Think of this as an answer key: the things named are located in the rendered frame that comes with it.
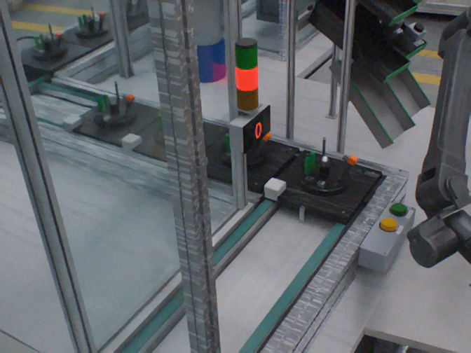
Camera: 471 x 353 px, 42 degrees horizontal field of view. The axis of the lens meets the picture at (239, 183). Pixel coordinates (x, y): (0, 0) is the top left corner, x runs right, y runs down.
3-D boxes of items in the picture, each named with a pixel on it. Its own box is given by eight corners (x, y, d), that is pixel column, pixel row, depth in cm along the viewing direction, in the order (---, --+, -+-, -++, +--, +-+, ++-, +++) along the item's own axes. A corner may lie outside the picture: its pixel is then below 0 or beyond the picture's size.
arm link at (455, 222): (464, 201, 106) (451, 220, 111) (438, 215, 103) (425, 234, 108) (493, 230, 103) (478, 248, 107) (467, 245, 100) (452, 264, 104)
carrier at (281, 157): (299, 153, 180) (300, 116, 173) (258, 196, 164) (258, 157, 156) (230, 134, 191) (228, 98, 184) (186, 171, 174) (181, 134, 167)
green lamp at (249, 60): (261, 63, 135) (261, 42, 132) (250, 71, 132) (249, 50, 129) (242, 59, 137) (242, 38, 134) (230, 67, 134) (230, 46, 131)
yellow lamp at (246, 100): (262, 103, 141) (262, 84, 138) (251, 113, 137) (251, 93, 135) (244, 99, 143) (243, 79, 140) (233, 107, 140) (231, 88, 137)
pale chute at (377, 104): (405, 131, 182) (415, 125, 178) (382, 149, 174) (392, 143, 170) (353, 52, 181) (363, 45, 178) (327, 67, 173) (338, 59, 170)
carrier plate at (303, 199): (381, 177, 169) (382, 171, 168) (346, 225, 152) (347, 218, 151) (303, 155, 179) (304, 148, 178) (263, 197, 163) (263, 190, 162)
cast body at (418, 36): (419, 50, 179) (432, 31, 174) (411, 54, 177) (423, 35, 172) (399, 31, 182) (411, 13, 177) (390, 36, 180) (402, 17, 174)
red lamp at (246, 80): (262, 83, 138) (261, 64, 135) (251, 92, 135) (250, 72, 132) (243, 79, 140) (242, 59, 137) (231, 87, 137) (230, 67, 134)
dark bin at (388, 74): (407, 68, 171) (420, 47, 165) (383, 84, 163) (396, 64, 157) (333, 8, 178) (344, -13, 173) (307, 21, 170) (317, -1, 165)
